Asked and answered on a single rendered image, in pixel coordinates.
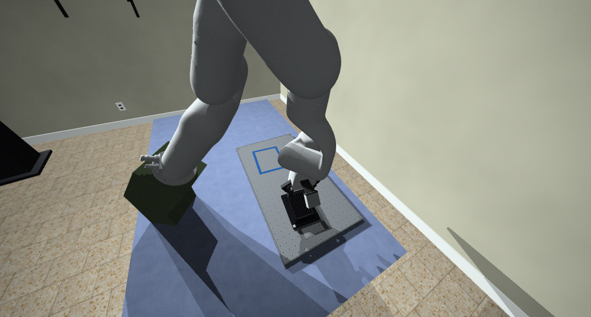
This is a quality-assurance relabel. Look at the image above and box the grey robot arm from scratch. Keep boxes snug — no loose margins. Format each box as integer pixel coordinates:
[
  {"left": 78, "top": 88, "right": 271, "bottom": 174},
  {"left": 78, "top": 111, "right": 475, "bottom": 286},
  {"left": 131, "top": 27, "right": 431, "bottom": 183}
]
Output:
[{"left": 140, "top": 0, "right": 341, "bottom": 186}]

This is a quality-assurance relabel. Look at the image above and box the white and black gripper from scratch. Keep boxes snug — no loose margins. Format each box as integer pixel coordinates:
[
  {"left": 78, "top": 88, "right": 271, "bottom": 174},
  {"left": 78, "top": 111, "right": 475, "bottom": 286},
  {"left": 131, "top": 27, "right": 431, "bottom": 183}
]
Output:
[{"left": 281, "top": 171, "right": 320, "bottom": 200}]

